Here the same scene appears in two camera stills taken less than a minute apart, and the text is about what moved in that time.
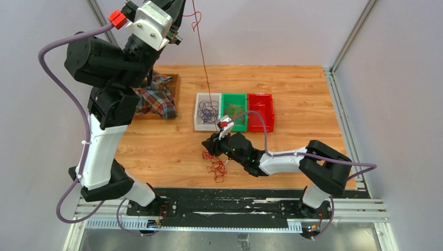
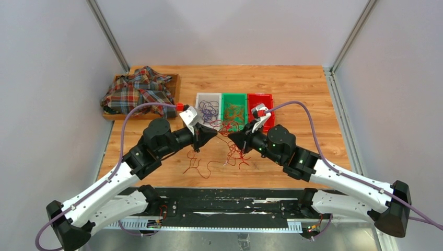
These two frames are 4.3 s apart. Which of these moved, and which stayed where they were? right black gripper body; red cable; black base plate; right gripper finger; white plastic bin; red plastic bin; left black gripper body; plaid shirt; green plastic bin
Moved: right black gripper body; red cable; right gripper finger; left black gripper body
Stayed: green plastic bin; white plastic bin; plaid shirt; red plastic bin; black base plate
